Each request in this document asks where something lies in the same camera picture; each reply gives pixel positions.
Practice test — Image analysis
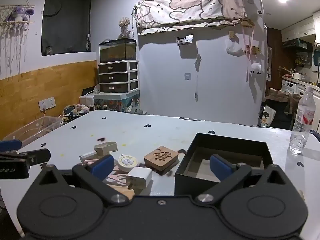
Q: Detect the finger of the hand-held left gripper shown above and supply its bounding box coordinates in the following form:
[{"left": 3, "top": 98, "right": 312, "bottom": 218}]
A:
[
  {"left": 0, "top": 148, "right": 51, "bottom": 169},
  {"left": 0, "top": 140, "right": 22, "bottom": 153}
]

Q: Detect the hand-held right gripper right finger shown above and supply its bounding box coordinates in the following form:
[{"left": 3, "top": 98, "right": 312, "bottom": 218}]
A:
[{"left": 195, "top": 154, "right": 292, "bottom": 204}]

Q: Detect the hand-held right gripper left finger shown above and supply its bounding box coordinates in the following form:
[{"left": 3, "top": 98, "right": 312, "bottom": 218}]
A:
[{"left": 32, "top": 154, "right": 134, "bottom": 204}]

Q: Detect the white charger adapter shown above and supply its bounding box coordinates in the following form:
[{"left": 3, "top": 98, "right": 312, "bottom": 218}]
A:
[{"left": 126, "top": 167, "right": 153, "bottom": 189}]

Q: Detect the black square box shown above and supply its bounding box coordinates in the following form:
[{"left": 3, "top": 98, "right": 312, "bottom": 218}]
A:
[{"left": 174, "top": 133, "right": 274, "bottom": 198}]

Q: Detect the clear plastic storage bin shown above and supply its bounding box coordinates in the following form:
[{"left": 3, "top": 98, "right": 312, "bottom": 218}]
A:
[{"left": 0, "top": 116, "right": 63, "bottom": 153}]

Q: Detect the light wooden board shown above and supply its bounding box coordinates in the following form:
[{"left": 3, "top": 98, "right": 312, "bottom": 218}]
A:
[{"left": 107, "top": 184, "right": 136, "bottom": 202}]

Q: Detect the pile of plush toys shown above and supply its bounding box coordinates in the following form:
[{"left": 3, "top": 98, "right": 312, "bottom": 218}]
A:
[{"left": 59, "top": 103, "right": 94, "bottom": 123}]

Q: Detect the carved wooden block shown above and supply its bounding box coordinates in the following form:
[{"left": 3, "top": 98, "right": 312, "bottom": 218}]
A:
[{"left": 144, "top": 146, "right": 179, "bottom": 176}]

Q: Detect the teal patterned cabinet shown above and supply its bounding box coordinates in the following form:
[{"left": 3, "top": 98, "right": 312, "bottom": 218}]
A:
[{"left": 93, "top": 90, "right": 141, "bottom": 113}]

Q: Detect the white storage box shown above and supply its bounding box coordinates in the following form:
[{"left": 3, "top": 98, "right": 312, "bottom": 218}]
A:
[{"left": 79, "top": 85, "right": 101, "bottom": 111}]

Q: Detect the white printed tote bag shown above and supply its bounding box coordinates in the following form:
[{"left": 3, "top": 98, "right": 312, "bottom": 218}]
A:
[{"left": 258, "top": 104, "right": 277, "bottom": 127}]

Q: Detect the chair with brown cloth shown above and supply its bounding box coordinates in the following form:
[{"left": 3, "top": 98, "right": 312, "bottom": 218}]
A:
[{"left": 261, "top": 87, "right": 303, "bottom": 130}]

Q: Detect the white plastic drawer unit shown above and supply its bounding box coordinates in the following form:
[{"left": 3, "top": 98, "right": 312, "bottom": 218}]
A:
[{"left": 98, "top": 60, "right": 139, "bottom": 94}]

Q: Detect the clear plastic water bottle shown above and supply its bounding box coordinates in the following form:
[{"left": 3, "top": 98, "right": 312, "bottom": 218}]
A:
[{"left": 289, "top": 86, "right": 316, "bottom": 155}]

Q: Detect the white plush sheep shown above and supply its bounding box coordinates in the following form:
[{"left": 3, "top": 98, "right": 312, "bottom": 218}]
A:
[{"left": 250, "top": 62, "right": 262, "bottom": 75}]

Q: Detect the white washing machine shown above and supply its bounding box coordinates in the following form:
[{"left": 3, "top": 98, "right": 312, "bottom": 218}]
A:
[{"left": 281, "top": 79, "right": 299, "bottom": 97}]

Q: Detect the glass fish tank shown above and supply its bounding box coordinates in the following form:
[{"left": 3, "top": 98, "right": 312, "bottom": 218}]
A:
[{"left": 99, "top": 38, "right": 137, "bottom": 63}]

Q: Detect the white hanging bag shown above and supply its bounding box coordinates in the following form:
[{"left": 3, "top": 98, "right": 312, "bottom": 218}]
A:
[{"left": 226, "top": 38, "right": 244, "bottom": 56}]

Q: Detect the purple plush toy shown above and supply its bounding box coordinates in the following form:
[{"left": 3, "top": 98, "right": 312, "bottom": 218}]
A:
[{"left": 7, "top": 4, "right": 34, "bottom": 22}]

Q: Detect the dark window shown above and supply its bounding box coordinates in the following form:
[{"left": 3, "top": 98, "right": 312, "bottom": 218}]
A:
[{"left": 41, "top": 0, "right": 92, "bottom": 57}]

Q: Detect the dried flower vase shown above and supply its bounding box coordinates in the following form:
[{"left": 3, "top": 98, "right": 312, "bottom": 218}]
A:
[{"left": 118, "top": 17, "right": 132, "bottom": 39}]

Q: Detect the white kitchen cabinet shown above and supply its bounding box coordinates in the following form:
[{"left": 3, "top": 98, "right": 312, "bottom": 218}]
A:
[{"left": 281, "top": 10, "right": 320, "bottom": 43}]

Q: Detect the printed blanket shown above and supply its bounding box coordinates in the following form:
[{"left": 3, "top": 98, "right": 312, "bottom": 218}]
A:
[{"left": 134, "top": 0, "right": 253, "bottom": 35}]

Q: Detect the beige plastic handled tool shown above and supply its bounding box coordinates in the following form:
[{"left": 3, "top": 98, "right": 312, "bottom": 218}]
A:
[{"left": 79, "top": 142, "right": 118, "bottom": 165}]

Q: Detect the white wall outlet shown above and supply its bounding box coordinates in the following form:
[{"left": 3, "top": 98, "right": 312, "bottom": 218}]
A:
[{"left": 38, "top": 96, "right": 56, "bottom": 111}]

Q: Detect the grey hanging cord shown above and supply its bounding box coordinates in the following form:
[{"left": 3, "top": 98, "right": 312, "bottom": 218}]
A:
[{"left": 194, "top": 53, "right": 203, "bottom": 103}]

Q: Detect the macrame wall hanging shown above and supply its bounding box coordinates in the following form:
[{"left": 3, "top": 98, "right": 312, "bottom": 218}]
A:
[{"left": 0, "top": 0, "right": 36, "bottom": 80}]

